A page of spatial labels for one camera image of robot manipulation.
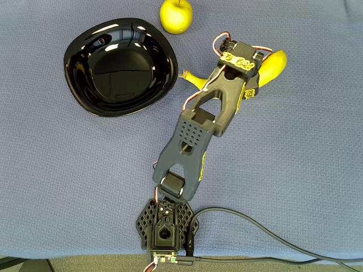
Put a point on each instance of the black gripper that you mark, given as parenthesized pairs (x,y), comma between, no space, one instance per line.
(253,81)

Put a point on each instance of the yellow banana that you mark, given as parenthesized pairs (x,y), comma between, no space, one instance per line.
(273,65)

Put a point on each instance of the black robot arm with stickers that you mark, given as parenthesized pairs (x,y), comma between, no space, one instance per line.
(195,133)

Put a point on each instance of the green apple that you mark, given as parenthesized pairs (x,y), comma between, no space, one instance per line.
(175,17)

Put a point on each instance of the black glossy bowl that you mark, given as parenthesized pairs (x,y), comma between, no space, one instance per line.
(119,68)

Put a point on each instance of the blue woven table cloth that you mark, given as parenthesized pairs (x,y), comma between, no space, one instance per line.
(56,170)

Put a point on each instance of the black camera stand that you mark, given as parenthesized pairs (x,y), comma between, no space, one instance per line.
(8,262)

